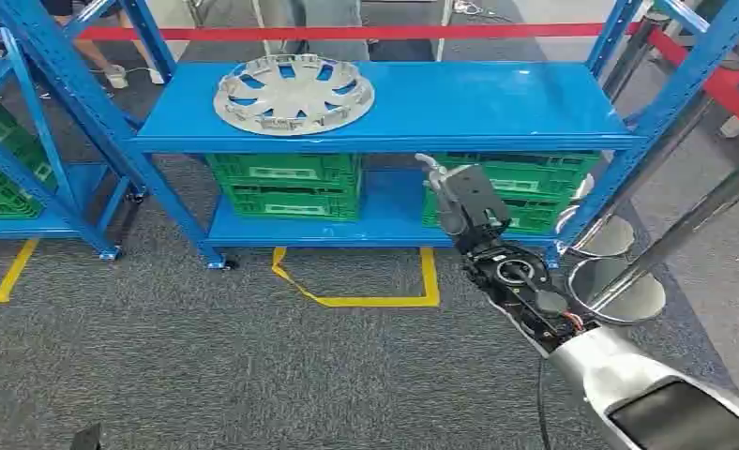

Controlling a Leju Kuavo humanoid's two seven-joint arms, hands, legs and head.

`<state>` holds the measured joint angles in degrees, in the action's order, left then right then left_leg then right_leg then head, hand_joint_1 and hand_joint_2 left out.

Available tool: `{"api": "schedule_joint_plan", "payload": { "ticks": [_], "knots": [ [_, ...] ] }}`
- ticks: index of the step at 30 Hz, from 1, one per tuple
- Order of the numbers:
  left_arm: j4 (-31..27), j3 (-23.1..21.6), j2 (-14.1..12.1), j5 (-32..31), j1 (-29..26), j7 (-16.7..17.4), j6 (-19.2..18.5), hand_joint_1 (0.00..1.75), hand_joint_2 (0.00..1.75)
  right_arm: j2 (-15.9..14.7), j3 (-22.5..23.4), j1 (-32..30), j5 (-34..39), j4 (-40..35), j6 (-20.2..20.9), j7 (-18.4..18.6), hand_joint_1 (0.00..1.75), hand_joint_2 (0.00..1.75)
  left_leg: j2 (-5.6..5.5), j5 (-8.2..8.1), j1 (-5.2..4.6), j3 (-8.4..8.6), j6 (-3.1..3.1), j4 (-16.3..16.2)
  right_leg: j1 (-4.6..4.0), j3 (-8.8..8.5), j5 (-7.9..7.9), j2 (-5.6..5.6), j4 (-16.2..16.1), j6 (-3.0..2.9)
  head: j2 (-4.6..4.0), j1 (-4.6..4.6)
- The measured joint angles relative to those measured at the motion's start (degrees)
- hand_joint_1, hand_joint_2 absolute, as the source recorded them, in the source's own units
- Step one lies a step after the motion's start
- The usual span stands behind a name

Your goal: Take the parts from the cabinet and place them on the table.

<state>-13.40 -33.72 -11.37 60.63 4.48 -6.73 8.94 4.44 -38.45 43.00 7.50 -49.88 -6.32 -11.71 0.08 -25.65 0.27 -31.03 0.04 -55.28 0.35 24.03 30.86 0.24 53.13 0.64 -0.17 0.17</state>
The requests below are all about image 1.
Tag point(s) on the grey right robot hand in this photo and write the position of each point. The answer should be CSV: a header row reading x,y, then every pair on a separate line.
x,y
447,199

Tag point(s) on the yellow floor tape outline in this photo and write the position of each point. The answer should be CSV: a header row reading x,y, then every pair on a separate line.
x,y
15,268
430,279

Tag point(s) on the blue steel shelf rack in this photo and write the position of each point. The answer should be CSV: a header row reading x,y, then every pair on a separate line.
x,y
469,99
46,217

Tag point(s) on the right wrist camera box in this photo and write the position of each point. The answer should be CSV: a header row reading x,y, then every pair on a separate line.
x,y
481,192

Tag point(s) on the red barrier belt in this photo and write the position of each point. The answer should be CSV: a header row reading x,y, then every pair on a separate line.
x,y
344,32
730,93

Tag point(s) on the silver plastic wheel cover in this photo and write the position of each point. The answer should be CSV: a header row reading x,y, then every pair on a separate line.
x,y
292,94

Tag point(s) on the chrome barrier stanchion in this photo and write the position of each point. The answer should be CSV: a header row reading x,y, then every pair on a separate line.
x,y
686,230
636,56

